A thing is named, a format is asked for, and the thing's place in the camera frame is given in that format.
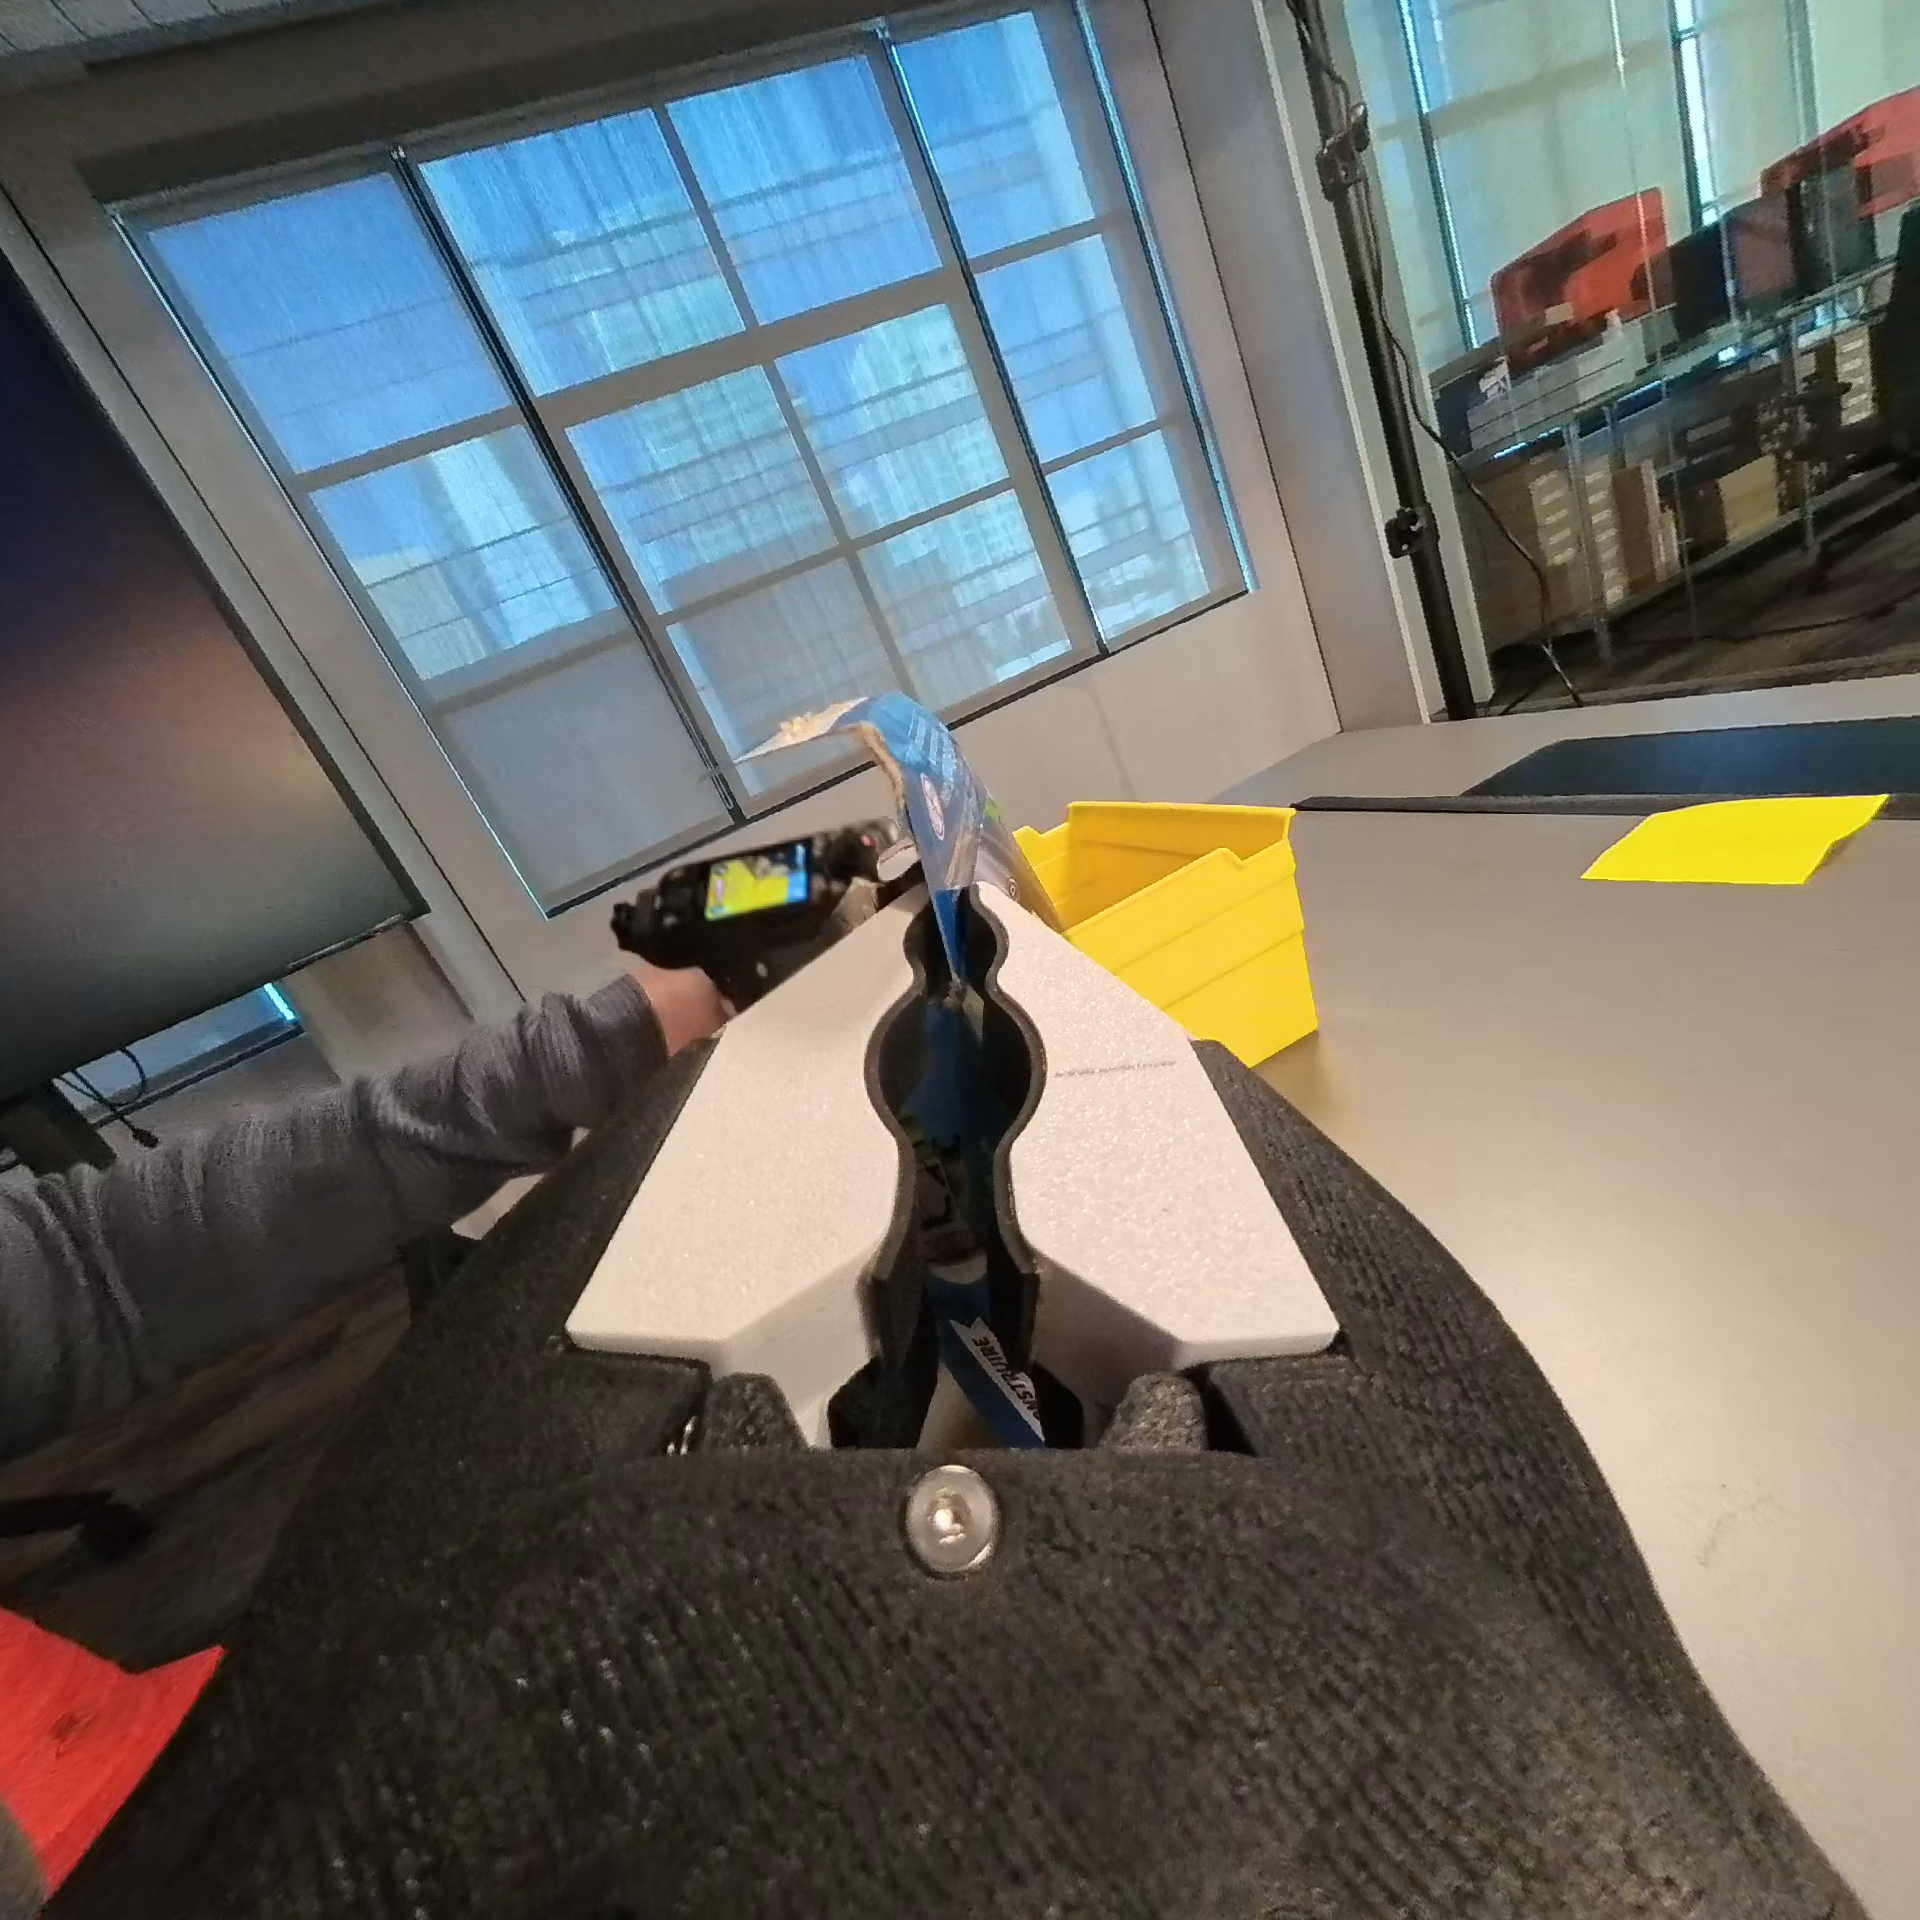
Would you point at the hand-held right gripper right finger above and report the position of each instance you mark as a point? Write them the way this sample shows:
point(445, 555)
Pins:
point(1155, 1185)

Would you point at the yellow plastic bin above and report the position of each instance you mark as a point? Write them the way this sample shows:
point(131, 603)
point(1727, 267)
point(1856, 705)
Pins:
point(1184, 938)

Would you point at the person's left hand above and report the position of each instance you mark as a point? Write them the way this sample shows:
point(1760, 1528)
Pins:
point(682, 1009)

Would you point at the large grid window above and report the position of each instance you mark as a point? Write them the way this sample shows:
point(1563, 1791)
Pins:
point(675, 480)

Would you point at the red cloth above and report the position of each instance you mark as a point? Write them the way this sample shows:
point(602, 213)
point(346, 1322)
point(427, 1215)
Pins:
point(82, 1740)

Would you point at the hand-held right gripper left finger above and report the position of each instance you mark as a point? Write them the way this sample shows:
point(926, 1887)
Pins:
point(758, 1201)

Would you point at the shelf of boxes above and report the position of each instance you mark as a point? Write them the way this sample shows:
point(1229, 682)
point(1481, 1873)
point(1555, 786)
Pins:
point(1680, 421)

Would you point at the person's left forearm grey sleeve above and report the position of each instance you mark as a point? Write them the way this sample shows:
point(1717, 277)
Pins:
point(283, 1185)

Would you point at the black monitor screen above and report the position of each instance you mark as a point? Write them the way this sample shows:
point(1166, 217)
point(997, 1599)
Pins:
point(149, 720)

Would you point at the black desk mat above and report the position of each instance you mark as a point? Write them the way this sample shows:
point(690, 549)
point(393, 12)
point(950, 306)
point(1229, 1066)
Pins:
point(1694, 780)

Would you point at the black tripod stand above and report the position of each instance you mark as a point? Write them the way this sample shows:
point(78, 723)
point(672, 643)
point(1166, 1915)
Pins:
point(1387, 376)

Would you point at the blue snack packet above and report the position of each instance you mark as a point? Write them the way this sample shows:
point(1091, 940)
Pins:
point(937, 809)

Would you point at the yellow paper sheet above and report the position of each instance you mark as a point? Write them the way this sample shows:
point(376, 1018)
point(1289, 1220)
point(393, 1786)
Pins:
point(1725, 848)

